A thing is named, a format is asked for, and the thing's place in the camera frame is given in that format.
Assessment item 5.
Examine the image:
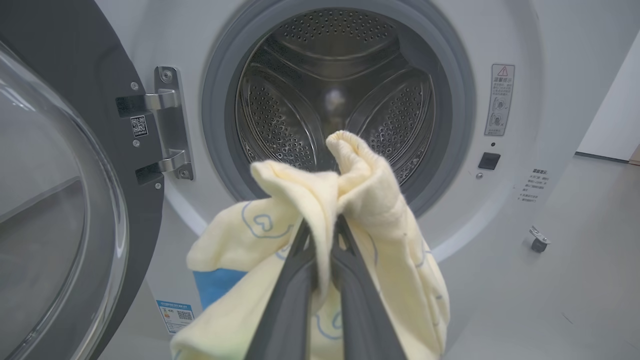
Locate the pale yellow bear print garment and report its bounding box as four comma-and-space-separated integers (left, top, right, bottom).
170, 130, 451, 360

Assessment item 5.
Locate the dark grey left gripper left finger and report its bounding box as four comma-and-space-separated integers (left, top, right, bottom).
245, 217, 322, 360

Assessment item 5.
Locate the glass washing machine door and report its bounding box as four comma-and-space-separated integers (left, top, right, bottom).
0, 0, 166, 360

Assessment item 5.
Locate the blue energy label sticker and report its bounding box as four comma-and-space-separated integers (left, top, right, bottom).
155, 299, 195, 335

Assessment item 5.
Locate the white warning sticker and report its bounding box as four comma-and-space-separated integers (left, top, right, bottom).
483, 63, 516, 137

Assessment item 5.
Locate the metal door hinge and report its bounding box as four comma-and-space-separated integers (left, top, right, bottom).
115, 65, 196, 182

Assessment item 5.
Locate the white front-load washing machine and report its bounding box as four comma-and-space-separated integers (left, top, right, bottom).
95, 0, 581, 360

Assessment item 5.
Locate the small QR code sticker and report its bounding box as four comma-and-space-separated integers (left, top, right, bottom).
129, 115, 149, 139

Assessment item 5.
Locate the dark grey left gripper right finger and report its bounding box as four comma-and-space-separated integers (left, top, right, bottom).
331, 215, 408, 360

